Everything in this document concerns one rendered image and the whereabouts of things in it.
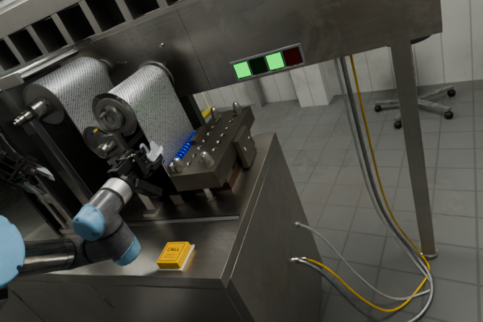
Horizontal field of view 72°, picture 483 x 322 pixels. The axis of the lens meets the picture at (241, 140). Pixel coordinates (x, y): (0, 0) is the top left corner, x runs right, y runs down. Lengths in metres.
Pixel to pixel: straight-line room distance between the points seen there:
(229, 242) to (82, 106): 0.67
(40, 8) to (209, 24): 0.68
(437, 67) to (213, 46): 2.47
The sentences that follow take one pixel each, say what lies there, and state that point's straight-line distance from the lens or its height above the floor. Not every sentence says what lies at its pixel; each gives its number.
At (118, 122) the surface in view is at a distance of 1.03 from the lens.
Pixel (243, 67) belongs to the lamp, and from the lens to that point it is 1.16.
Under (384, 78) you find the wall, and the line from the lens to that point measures 3.42.
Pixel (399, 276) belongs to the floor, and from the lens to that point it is 1.86.
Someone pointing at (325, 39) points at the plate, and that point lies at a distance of 1.09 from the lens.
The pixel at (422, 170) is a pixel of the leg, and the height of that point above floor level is 0.53.
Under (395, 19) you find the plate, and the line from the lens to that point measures 1.08.
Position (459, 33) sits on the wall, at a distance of 3.24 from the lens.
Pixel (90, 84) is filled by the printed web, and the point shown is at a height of 1.33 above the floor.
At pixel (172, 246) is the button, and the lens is 0.96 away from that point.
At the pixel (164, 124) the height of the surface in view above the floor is 1.14.
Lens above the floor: 1.50
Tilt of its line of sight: 27 degrees down
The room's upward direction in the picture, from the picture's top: 23 degrees counter-clockwise
